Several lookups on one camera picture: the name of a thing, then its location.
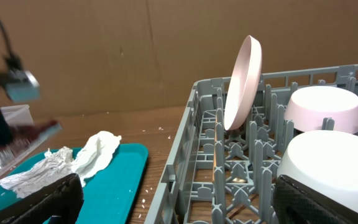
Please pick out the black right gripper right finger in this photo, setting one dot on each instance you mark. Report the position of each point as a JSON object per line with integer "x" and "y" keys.
{"x": 296, "y": 203}

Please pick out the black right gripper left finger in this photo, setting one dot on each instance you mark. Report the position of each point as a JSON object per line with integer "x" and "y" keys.
{"x": 59, "y": 202}

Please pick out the red snack wrapper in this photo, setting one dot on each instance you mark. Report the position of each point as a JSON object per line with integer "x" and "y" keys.
{"x": 35, "y": 132}

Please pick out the pale green bowl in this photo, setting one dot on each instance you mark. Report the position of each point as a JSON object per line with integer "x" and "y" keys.
{"x": 325, "y": 161}

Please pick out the small pink bowl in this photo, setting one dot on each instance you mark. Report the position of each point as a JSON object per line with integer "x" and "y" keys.
{"x": 308, "y": 107}

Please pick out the large pink plate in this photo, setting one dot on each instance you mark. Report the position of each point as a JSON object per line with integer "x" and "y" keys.
{"x": 243, "y": 84}

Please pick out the wooden chopstick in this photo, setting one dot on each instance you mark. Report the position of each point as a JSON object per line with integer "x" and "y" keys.
{"x": 214, "y": 156}

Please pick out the grey dishwasher rack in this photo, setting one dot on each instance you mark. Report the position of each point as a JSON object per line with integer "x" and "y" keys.
{"x": 246, "y": 158}

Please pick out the clear plastic bin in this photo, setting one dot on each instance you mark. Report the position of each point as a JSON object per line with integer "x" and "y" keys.
{"x": 15, "y": 116}

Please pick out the crumpled white tissue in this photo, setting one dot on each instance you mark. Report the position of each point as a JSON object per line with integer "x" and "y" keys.
{"x": 45, "y": 172}
{"x": 95, "y": 156}

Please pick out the teal plastic tray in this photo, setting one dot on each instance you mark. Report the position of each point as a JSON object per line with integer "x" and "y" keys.
{"x": 110, "y": 194}

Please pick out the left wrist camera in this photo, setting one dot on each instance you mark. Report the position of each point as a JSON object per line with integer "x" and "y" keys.
{"x": 22, "y": 85}

